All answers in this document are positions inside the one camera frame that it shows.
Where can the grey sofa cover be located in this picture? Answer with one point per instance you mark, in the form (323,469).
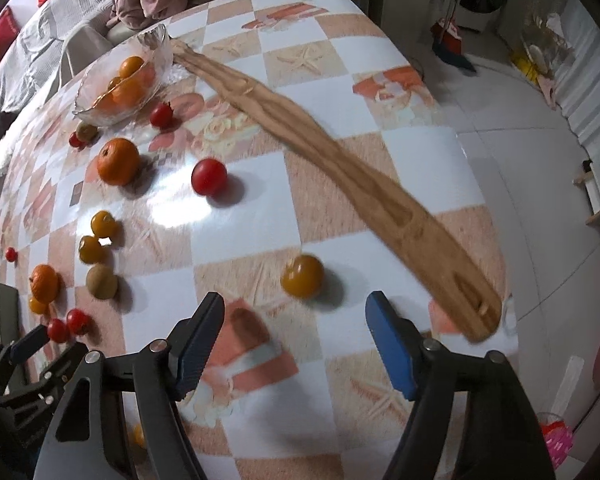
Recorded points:
(60,40)

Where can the red tomato near bowl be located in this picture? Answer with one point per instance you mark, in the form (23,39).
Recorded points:
(161,116)

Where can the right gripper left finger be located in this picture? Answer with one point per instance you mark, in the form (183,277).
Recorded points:
(87,437)

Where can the yellow cherry tomato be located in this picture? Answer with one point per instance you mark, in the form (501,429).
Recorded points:
(303,277)

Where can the small red tomato far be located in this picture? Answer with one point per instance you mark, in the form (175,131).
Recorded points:
(11,254)

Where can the brown longan fruit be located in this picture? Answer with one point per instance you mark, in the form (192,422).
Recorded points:
(101,282)

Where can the mandarins in bowl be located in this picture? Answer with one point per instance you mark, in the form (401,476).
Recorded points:
(134,79)

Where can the large orange mandarin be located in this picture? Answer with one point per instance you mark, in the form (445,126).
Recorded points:
(117,162)

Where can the long wooden stick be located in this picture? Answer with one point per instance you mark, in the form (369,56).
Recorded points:
(406,227)

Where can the red cherry tomato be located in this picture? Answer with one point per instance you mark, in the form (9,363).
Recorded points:
(209,177)

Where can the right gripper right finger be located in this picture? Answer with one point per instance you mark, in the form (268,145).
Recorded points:
(502,438)

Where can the clear glass bowl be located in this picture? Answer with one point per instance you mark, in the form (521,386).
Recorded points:
(153,45)

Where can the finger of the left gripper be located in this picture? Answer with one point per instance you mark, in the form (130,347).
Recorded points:
(30,343)

